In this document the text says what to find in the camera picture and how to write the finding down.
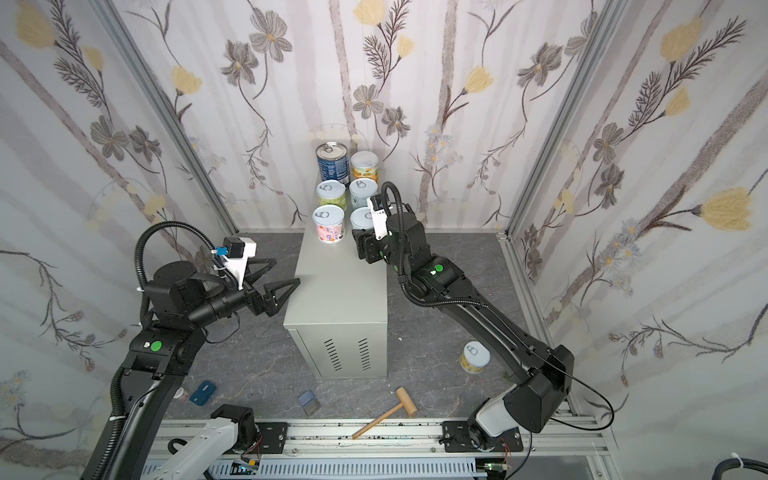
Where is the wooden mallet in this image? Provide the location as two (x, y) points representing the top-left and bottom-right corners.
(352, 387), (418, 440)

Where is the yellow labelled white can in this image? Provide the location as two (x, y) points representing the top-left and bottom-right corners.
(459, 341), (491, 374)

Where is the aluminium rail base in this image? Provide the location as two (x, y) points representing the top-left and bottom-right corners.
(132, 418), (620, 479)

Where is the small grey blue block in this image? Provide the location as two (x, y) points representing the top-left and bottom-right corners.
(298, 390), (321, 417)

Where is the small white bottle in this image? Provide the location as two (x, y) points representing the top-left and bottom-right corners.
(173, 387), (189, 401)

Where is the orange can with plastic lid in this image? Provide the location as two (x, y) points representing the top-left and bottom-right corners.
(350, 151), (379, 182)

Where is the blue toy car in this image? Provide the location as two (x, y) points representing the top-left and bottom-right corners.
(189, 380), (217, 406)

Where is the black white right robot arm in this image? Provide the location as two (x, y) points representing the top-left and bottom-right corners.
(353, 181), (579, 451)

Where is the blue labelled tin can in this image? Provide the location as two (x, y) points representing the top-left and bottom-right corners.
(315, 141), (350, 185)

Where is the teal labelled white can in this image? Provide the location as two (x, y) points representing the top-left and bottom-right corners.
(348, 177), (378, 210)

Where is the black cable bottom right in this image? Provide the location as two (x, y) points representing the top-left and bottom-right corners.
(710, 455), (768, 480)

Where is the pink labelled white can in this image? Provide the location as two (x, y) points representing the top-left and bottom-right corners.
(312, 204), (345, 244)

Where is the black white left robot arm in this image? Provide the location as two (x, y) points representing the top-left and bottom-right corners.
(82, 221), (301, 479)

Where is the green labelled white can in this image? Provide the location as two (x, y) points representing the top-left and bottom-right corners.
(316, 180), (347, 210)

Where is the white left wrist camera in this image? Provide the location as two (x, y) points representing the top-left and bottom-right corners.
(211, 236), (257, 290)

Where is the grey metal cabinet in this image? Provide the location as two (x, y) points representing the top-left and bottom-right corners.
(283, 189), (388, 379)

